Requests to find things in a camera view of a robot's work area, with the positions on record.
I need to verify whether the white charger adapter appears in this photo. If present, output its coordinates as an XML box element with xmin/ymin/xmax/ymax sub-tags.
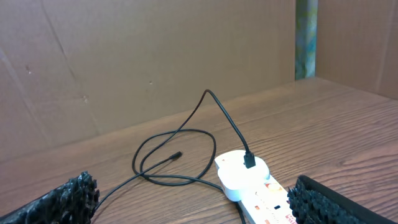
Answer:
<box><xmin>217</xmin><ymin>157</ymin><xmax>270</xmax><ymax>202</ymax></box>

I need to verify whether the white power strip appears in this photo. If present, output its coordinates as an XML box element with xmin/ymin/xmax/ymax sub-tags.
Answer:
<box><xmin>214</xmin><ymin>149</ymin><xmax>298</xmax><ymax>224</ymax></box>

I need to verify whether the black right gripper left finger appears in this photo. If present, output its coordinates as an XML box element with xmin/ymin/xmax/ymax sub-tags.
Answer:
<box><xmin>1</xmin><ymin>171</ymin><xmax>100</xmax><ymax>224</ymax></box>

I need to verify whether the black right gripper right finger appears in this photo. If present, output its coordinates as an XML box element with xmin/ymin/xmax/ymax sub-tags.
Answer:
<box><xmin>287</xmin><ymin>175</ymin><xmax>396</xmax><ymax>224</ymax></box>

